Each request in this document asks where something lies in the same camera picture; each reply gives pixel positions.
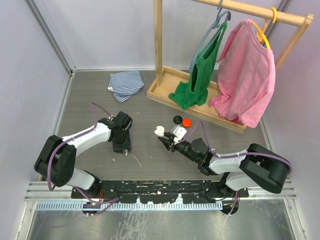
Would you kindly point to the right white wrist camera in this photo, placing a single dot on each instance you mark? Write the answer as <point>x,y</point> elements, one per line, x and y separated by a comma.
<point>178,134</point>

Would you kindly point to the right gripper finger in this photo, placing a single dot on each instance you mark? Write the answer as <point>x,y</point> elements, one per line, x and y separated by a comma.
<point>169,136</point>
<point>168,143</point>

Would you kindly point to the yellow clothes hanger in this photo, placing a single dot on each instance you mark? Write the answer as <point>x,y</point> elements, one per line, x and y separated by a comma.
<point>261,33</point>

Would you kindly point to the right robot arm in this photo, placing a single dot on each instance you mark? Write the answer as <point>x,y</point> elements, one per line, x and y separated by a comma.
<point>255,166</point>

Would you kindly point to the orange earbud case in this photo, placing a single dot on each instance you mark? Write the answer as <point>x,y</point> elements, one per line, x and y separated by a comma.
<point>186,123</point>

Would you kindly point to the white earbud case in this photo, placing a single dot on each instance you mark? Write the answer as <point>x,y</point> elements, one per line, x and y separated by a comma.
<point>160,131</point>

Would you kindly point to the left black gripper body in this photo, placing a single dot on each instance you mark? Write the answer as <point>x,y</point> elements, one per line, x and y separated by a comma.
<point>123,142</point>

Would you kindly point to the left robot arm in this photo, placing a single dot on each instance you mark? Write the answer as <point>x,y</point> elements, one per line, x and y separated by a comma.
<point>57,159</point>

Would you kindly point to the pink t-shirt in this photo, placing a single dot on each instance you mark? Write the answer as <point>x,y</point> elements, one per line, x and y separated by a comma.
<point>246,77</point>

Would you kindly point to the wooden clothes rack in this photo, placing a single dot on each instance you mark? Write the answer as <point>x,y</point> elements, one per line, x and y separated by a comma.
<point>168,78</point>

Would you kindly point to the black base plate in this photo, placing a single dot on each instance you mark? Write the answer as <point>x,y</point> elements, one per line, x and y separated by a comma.
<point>161,191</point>

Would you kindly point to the blue striped folded cloth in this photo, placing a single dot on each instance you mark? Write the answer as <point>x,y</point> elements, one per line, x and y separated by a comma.
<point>125,84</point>

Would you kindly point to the green tank top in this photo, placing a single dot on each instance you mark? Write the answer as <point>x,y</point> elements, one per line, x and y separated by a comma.
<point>195,91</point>

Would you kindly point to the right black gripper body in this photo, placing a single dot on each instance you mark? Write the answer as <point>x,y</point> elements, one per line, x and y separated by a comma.
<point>183,146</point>

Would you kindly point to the black earbud charging case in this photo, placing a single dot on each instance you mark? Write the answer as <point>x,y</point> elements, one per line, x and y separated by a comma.
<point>177,119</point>

